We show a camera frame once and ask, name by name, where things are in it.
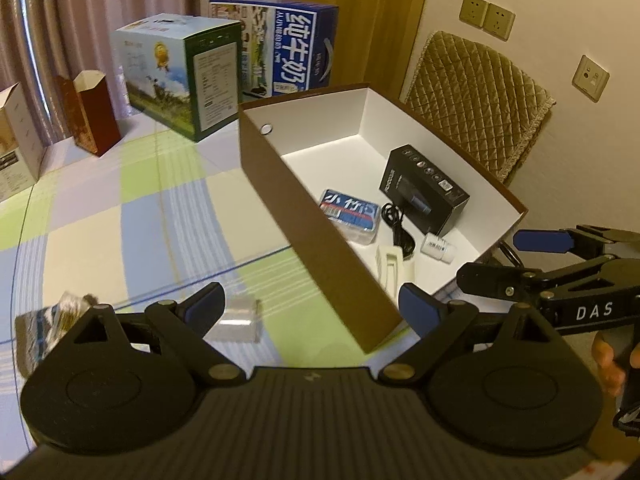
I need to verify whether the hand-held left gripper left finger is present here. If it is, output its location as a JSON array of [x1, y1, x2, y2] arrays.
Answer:
[[60, 282, 247, 387]]

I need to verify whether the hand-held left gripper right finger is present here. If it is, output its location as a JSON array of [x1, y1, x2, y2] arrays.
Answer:
[[377, 283, 566, 387]]

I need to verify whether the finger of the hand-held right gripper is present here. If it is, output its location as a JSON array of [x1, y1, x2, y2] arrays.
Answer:
[[514, 224, 640, 259], [456, 255, 617, 304]]

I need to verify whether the clear plastic container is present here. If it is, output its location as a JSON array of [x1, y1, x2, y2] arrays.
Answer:
[[212, 299, 262, 344]]

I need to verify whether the white hair clip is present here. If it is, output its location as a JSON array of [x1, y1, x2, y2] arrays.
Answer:
[[374, 243, 416, 291]]

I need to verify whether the small white bottle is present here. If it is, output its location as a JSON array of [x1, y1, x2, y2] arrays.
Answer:
[[419, 233, 457, 263]]

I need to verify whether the black cable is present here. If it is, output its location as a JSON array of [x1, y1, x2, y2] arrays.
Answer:
[[380, 202, 416, 261]]

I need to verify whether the blue label floss pick box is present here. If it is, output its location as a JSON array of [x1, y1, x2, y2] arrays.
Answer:
[[318, 188, 380, 246]]

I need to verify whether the black product box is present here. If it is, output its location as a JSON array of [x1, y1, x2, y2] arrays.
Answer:
[[378, 143, 471, 236]]

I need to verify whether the brown cardboard box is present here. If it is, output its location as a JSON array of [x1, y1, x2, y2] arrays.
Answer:
[[237, 84, 529, 354]]

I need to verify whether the clear cotton swab pack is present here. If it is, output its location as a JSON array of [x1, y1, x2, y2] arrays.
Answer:
[[14, 292, 99, 379]]

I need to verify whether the person's right hand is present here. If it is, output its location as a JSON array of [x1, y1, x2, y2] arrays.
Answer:
[[592, 332, 640, 396]]

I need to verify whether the plaid tablecloth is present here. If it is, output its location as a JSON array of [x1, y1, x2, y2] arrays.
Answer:
[[0, 110, 417, 367]]

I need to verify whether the chair with quilted cover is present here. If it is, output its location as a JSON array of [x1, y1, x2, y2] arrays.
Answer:
[[402, 30, 557, 187]]

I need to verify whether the dark red paper box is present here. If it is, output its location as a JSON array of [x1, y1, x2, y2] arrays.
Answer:
[[53, 70, 123, 157]]

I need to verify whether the green milk carton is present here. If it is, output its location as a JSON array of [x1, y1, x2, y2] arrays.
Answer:
[[110, 13, 245, 142]]

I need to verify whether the white product box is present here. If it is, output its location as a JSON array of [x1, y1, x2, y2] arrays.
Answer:
[[0, 82, 49, 204]]

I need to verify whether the blue milk carton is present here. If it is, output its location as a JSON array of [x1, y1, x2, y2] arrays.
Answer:
[[208, 0, 340, 101]]

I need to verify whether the beige curtain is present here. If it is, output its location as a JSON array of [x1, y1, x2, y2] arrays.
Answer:
[[0, 0, 233, 148]]

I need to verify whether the single wall socket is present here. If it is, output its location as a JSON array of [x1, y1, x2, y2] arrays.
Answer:
[[572, 54, 611, 103]]

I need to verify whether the double wall socket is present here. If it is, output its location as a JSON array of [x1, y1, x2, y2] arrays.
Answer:
[[459, 0, 516, 41]]

